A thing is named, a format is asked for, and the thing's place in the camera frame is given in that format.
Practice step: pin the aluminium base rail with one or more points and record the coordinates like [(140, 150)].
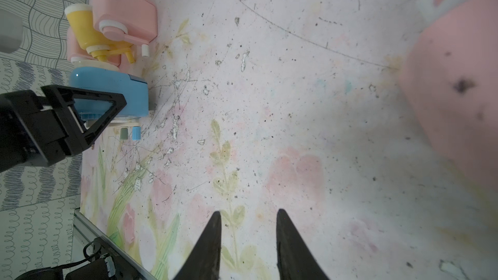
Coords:
[(104, 259)]

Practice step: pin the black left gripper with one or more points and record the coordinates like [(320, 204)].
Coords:
[(42, 131)]

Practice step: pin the yellow pencil sharpener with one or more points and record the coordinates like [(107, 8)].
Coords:
[(80, 18)]

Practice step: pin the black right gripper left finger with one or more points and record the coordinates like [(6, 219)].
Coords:
[(204, 260)]

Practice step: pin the pink pencil sharpener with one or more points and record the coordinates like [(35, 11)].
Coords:
[(450, 80), (132, 21), (74, 52)]

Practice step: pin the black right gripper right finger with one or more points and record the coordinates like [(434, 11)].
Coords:
[(295, 261)]

